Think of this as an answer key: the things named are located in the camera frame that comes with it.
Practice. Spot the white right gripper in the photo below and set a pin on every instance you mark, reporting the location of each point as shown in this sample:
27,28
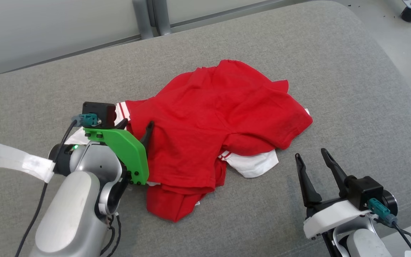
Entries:
334,217

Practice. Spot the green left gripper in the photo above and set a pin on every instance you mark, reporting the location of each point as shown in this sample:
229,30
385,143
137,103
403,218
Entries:
127,150

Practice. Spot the red sleeveless jersey shirt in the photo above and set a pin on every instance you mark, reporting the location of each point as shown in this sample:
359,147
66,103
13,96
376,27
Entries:
177,157

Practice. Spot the black caster wheel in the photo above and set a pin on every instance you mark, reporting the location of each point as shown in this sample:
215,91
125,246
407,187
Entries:
410,13

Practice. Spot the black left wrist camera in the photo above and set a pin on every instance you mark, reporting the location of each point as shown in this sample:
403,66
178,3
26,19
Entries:
100,114

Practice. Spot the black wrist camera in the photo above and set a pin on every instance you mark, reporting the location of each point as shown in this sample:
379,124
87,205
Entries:
366,191
100,114

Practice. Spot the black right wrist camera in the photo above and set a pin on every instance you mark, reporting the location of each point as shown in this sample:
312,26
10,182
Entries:
366,191

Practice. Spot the teal left camera connector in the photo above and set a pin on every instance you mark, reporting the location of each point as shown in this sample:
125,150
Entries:
88,120

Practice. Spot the teal camera connector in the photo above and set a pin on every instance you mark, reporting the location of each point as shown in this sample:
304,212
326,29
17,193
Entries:
380,210
88,120

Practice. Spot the teal right camera connector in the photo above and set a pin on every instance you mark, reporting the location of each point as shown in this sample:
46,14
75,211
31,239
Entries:
380,210

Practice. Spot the grey metal partition post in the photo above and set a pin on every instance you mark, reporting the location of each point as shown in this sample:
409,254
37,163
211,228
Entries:
162,16
143,18

